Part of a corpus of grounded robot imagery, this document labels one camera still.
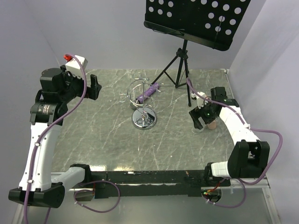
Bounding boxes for beige wooden rolling pin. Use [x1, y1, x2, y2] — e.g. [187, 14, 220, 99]
[207, 120, 217, 130]

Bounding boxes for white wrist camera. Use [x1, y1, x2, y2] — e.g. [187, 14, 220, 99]
[191, 91, 208, 109]
[64, 55, 88, 77]

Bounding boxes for black music stand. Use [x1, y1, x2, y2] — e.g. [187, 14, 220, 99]
[142, 0, 251, 107]

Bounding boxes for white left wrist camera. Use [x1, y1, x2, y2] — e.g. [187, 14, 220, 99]
[64, 55, 88, 77]

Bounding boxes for chrome wine glass rack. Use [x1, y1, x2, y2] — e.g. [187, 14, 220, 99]
[119, 72, 163, 130]

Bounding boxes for purple glitter microphone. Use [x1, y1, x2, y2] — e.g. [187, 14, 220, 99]
[135, 82, 160, 104]

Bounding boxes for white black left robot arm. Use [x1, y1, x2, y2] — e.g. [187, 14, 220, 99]
[8, 66, 102, 208]

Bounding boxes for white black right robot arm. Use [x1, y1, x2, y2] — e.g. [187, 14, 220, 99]
[189, 87, 270, 186]

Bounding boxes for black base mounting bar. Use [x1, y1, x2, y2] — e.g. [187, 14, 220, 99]
[67, 169, 222, 199]

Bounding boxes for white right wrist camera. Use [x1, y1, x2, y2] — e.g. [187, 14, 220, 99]
[191, 91, 208, 109]

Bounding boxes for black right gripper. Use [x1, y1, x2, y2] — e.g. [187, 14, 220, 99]
[189, 98, 218, 130]

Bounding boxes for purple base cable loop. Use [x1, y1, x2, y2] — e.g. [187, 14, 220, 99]
[73, 180, 121, 213]

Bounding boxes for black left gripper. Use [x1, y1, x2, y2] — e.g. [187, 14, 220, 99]
[59, 65, 101, 103]

